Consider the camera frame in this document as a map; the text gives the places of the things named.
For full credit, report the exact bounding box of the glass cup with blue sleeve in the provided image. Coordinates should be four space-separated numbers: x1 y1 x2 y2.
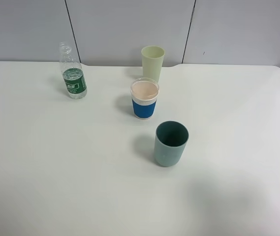
130 78 159 119

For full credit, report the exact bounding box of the clear bottle with green label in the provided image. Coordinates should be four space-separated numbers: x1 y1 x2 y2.
59 42 87 99

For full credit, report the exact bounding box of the teal plastic cup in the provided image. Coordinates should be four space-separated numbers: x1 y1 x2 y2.
154 120 189 167

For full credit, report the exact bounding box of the pale green plastic cup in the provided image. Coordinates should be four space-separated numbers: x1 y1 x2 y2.
141 46 165 83

